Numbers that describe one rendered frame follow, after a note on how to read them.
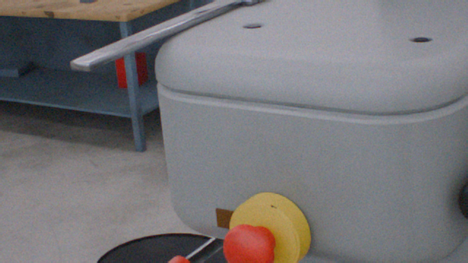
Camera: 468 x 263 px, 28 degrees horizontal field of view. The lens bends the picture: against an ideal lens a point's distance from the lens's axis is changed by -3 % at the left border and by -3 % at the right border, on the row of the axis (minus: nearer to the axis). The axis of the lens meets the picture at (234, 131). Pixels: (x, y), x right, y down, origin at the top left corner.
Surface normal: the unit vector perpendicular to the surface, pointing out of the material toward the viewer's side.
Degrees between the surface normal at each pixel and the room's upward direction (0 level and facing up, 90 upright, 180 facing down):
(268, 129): 90
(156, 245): 86
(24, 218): 0
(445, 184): 90
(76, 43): 90
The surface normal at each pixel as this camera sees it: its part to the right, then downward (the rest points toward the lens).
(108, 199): -0.09, -0.94
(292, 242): -0.54, 0.33
